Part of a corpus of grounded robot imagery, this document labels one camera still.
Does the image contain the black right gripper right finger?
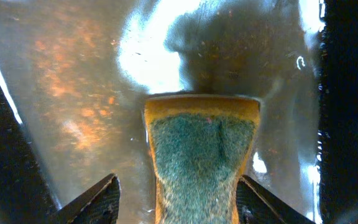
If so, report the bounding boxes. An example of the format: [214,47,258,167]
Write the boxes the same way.
[236,175,314,224]

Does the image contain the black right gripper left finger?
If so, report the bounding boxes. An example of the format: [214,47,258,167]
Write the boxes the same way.
[53,174,121,224]

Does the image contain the green and yellow sponge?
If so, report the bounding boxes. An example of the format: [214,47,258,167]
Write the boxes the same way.
[144,95,260,223]

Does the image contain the black water tray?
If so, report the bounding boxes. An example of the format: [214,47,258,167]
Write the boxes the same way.
[0,1,358,223]

